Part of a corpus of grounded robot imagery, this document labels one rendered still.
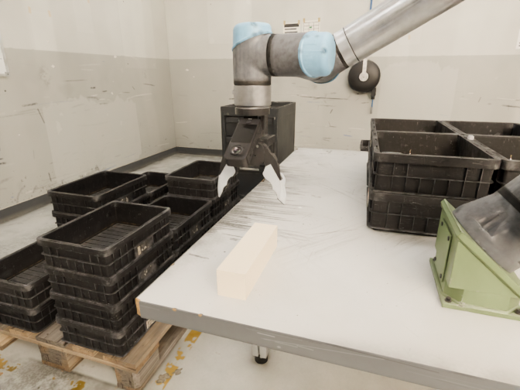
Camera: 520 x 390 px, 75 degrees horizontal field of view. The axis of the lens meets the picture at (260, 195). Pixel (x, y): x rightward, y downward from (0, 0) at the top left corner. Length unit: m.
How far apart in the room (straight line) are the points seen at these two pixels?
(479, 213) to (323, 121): 3.88
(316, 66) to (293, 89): 3.94
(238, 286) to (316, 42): 0.47
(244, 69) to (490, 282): 0.60
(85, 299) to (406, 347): 1.07
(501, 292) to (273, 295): 0.42
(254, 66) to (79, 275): 0.95
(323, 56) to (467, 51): 3.97
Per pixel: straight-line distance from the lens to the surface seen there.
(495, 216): 0.76
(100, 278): 1.29
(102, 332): 1.43
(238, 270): 0.70
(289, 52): 0.65
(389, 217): 1.03
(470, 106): 4.60
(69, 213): 1.90
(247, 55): 0.68
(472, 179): 1.02
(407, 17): 0.75
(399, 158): 0.97
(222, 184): 0.75
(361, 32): 0.75
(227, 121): 2.65
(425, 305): 0.77
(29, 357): 1.87
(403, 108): 4.50
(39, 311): 1.67
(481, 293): 0.78
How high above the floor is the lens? 1.13
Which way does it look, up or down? 19 degrees down
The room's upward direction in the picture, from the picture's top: straight up
